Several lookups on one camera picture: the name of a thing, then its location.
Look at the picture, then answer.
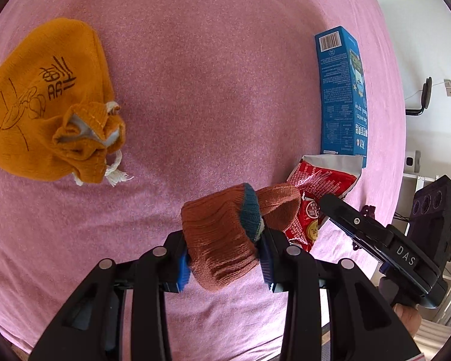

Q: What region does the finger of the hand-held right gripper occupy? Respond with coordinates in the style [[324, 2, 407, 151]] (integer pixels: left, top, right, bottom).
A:
[[347, 229, 390, 273], [319, 194, 394, 253]]

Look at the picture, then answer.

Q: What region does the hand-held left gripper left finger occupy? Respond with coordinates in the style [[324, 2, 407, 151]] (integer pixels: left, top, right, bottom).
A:
[[29, 231, 191, 361]]

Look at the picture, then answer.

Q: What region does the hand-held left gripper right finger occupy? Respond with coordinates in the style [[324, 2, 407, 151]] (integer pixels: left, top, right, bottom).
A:
[[257, 227, 424, 361]]

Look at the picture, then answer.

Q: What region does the red snack wrapper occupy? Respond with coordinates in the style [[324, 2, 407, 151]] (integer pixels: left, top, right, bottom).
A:
[[284, 154, 364, 255]]

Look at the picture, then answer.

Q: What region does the orange knitted sock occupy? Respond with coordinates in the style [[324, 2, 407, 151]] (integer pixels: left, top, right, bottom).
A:
[[180, 182, 302, 292]]

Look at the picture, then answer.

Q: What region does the person's right hand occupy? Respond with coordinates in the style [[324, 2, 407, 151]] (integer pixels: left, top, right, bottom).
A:
[[394, 304, 424, 338]]

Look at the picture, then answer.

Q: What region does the black computer case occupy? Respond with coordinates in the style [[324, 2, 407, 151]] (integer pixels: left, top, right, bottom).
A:
[[409, 175, 451, 264]]

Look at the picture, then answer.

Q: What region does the blue cardboard box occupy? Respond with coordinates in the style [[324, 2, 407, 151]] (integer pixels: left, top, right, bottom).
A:
[[314, 26, 369, 169]]

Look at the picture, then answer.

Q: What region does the black swivel chair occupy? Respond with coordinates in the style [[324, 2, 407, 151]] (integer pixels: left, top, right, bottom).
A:
[[405, 77, 434, 117]]

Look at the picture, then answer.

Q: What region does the pink bed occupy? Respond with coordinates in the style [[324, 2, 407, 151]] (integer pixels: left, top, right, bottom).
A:
[[0, 0, 409, 359]]

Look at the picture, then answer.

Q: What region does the purple hair tie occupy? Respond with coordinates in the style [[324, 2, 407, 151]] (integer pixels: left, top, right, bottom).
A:
[[351, 205, 377, 252]]

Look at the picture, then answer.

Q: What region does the small white camera device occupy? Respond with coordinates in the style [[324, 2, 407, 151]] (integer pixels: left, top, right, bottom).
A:
[[404, 150, 422, 175]]

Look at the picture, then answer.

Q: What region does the orange drawstring pouch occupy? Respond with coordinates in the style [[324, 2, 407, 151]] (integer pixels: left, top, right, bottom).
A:
[[0, 17, 134, 188]]

